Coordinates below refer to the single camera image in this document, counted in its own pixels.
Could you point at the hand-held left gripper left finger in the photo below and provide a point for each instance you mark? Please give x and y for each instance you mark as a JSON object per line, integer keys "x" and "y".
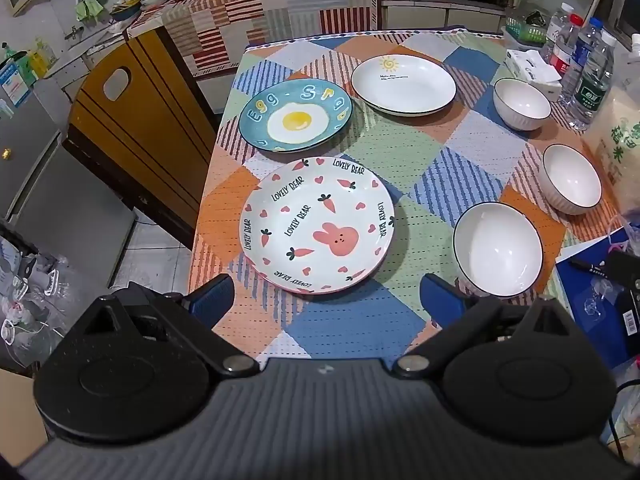
{"x": 215, "y": 299}

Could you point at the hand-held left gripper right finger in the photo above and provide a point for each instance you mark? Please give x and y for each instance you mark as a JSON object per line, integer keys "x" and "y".
{"x": 442, "y": 301}

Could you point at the white bowl with dark rim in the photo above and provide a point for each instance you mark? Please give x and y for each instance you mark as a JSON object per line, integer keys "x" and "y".
{"x": 572, "y": 176}
{"x": 497, "y": 251}
{"x": 522, "y": 104}

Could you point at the white plate with pink bunny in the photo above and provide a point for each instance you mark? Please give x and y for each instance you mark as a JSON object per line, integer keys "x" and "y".
{"x": 320, "y": 210}

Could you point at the blue plate with fried egg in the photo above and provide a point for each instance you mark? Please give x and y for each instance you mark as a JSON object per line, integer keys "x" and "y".
{"x": 295, "y": 120}

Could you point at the white plate with yellow sun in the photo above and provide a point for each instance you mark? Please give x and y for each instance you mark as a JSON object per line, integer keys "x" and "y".
{"x": 400, "y": 87}

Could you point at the blue folder with pen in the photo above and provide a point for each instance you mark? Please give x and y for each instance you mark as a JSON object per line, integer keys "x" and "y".
{"x": 580, "y": 305}

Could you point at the patchwork checked tablecloth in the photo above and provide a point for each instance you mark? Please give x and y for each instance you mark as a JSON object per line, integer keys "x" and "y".
{"x": 400, "y": 160}

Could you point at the pile of clear plastic bags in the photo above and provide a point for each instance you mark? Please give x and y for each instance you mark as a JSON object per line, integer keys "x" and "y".
{"x": 35, "y": 300}

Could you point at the black box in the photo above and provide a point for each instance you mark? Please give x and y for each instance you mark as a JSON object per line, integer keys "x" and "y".
{"x": 624, "y": 266}

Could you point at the brown wooden chair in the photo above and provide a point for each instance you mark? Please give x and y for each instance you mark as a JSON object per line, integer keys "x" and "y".
{"x": 150, "y": 125}

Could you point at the cardboard box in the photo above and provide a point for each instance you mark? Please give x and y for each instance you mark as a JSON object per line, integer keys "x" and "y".
{"x": 20, "y": 415}

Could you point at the clear rice bag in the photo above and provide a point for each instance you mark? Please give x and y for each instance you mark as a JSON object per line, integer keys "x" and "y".
{"x": 620, "y": 135}

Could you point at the white tissue box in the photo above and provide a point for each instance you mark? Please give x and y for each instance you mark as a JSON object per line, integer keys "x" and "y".
{"x": 530, "y": 67}

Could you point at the clear bottle with green label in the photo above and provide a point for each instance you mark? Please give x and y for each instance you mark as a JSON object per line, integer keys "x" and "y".
{"x": 594, "y": 90}

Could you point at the clear bottle with red cap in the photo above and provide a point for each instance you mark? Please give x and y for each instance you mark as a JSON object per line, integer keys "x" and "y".
{"x": 564, "y": 52}

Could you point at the green plastic basket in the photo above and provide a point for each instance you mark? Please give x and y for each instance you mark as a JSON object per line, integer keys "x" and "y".
{"x": 525, "y": 32}

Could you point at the striped patchwork counter cloth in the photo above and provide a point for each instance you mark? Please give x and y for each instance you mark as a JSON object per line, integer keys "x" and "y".
{"x": 260, "y": 20}

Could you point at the clear bottle with blue cap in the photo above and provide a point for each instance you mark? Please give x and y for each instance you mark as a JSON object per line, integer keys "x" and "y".
{"x": 587, "y": 52}

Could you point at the clear bottle with white cap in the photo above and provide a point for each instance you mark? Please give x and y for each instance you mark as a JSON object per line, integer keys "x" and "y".
{"x": 556, "y": 25}

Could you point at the metal faucet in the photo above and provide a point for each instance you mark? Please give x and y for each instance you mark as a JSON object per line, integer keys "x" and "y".
{"x": 75, "y": 32}

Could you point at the blue bowl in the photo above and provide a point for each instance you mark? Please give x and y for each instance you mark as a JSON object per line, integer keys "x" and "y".
{"x": 125, "y": 11}

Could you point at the green cloth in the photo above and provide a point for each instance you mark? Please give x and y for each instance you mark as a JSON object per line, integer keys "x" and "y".
{"x": 91, "y": 7}

